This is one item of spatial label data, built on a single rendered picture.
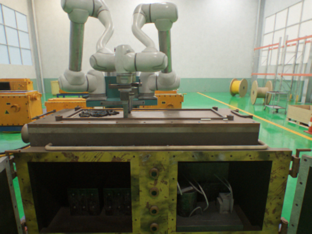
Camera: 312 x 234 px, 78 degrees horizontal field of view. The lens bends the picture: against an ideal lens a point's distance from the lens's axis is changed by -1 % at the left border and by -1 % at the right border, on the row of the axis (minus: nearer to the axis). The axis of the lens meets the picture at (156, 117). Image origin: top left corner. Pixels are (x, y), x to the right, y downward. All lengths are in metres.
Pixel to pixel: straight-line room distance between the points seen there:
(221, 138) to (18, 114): 3.88
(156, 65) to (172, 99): 2.68
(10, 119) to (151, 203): 3.75
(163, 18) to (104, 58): 0.55
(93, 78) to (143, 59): 0.84
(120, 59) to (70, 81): 0.74
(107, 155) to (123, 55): 0.54
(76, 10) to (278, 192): 1.69
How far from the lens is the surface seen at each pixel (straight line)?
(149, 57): 1.05
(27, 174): 1.28
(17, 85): 11.55
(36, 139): 1.26
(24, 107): 4.34
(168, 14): 1.50
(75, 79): 1.73
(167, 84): 1.78
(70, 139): 1.17
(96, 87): 1.82
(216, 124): 1.11
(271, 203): 1.36
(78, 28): 1.63
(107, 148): 1.06
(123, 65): 1.09
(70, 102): 7.41
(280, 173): 1.29
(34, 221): 1.43
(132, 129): 1.07
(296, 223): 1.41
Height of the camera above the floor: 1.63
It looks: 13 degrees down
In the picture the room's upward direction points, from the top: straight up
